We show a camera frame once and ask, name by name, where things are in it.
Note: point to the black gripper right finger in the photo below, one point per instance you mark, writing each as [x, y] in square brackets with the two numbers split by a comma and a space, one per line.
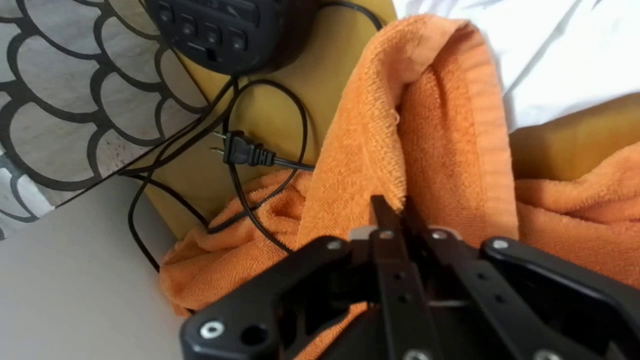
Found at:
[533, 286]

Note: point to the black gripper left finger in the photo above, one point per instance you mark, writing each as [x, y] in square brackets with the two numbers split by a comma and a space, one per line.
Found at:
[393, 281]

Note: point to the orange towel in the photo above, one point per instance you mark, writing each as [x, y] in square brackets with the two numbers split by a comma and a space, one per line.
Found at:
[432, 132]

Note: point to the light wooden dresser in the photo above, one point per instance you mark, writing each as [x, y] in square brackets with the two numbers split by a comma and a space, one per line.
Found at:
[332, 61]

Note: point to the black alarm clock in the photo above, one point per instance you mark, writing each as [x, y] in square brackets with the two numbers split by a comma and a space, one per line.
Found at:
[233, 26]

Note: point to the scale-patterned tissue box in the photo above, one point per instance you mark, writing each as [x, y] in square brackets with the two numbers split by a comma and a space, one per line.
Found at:
[60, 87]

